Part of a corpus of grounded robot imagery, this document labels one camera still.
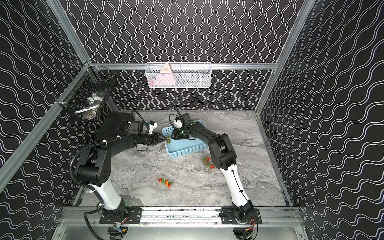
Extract black wire corner basket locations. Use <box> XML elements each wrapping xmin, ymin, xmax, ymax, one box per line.
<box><xmin>57</xmin><ymin>64</ymin><xmax>118</xmax><ymax>122</ymax></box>

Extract white wire wall basket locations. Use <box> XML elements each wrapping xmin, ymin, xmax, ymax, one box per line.
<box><xmin>145</xmin><ymin>62</ymin><xmax>212</xmax><ymax>89</ymax></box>

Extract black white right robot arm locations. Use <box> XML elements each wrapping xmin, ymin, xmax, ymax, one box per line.
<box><xmin>170</xmin><ymin>114</ymin><xmax>254</xmax><ymax>223</ymax></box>

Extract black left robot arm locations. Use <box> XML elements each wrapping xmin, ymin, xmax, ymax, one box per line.
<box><xmin>70</xmin><ymin>110</ymin><xmax>166</xmax><ymax>222</ymax></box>

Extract white items in corner basket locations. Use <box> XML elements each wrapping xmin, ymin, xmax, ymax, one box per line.
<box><xmin>74</xmin><ymin>93</ymin><xmax>104</xmax><ymax>121</ymax></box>

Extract pink triangular object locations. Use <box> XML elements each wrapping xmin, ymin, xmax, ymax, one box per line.
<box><xmin>154</xmin><ymin>63</ymin><xmax>176</xmax><ymax>87</ymax></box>

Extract light blue perforated plastic basket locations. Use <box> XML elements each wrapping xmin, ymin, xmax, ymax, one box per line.
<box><xmin>162</xmin><ymin>126</ymin><xmax>209</xmax><ymax>158</ymax></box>

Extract black plastic case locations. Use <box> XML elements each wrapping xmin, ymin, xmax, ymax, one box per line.
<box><xmin>96</xmin><ymin>112</ymin><xmax>135</xmax><ymax>141</ymax></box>

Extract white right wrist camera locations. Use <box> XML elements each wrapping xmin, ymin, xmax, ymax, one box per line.
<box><xmin>174</xmin><ymin>117</ymin><xmax>183</xmax><ymax>129</ymax></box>

